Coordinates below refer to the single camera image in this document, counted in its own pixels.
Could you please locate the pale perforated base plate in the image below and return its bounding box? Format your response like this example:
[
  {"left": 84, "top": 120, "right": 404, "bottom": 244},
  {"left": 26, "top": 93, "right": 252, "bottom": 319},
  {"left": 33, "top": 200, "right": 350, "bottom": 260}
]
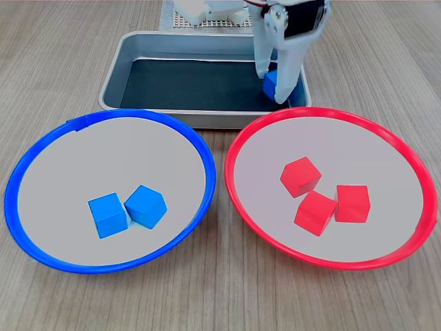
[{"left": 172, "top": 12, "right": 254, "bottom": 29}]

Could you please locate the small red cube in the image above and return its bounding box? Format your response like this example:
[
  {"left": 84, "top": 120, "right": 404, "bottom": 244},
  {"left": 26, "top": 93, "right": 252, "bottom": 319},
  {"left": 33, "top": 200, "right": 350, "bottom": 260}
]
[
  {"left": 334, "top": 184, "right": 371, "bottom": 224},
  {"left": 294, "top": 190, "right": 339, "bottom": 237},
  {"left": 279, "top": 156, "right": 322, "bottom": 199}
]

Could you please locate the black tray mat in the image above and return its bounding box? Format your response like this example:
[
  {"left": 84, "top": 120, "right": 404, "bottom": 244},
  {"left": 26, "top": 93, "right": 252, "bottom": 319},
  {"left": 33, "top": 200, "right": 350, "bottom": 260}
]
[{"left": 120, "top": 58, "right": 290, "bottom": 112}]

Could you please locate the blue-rimmed white plate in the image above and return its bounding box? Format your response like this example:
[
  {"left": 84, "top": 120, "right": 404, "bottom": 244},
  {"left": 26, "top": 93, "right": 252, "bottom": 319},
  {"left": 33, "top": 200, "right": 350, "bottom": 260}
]
[{"left": 3, "top": 108, "right": 217, "bottom": 275}]

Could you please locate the steel tray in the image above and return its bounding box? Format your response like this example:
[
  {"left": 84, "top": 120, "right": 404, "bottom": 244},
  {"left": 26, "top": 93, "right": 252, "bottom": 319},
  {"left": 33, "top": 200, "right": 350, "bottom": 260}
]
[{"left": 99, "top": 30, "right": 313, "bottom": 130}]

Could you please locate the red-rimmed white plate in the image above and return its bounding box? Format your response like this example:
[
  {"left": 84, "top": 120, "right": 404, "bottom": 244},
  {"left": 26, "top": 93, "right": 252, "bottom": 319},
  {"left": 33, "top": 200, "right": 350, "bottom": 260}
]
[{"left": 224, "top": 106, "right": 439, "bottom": 272}]

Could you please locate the small blue cube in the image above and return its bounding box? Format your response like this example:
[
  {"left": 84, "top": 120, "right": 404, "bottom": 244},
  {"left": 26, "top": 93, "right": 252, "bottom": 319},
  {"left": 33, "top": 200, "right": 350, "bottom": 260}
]
[
  {"left": 123, "top": 184, "right": 169, "bottom": 230},
  {"left": 88, "top": 192, "right": 129, "bottom": 239},
  {"left": 263, "top": 70, "right": 278, "bottom": 101}
]

